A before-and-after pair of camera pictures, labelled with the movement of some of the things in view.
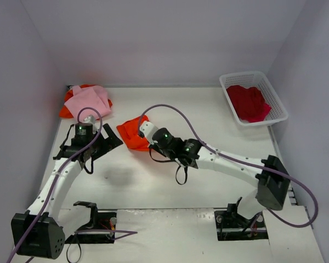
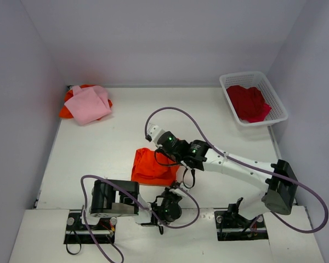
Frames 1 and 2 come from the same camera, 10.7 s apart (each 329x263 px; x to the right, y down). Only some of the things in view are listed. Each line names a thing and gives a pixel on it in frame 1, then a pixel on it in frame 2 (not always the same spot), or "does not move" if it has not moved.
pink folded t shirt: [92, 96] does not move
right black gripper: [152, 145] does not move
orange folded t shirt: [64, 112] does not move
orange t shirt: [130, 130] -> [153, 168]
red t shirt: [248, 103] does not move
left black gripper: [99, 143] -> [174, 187]
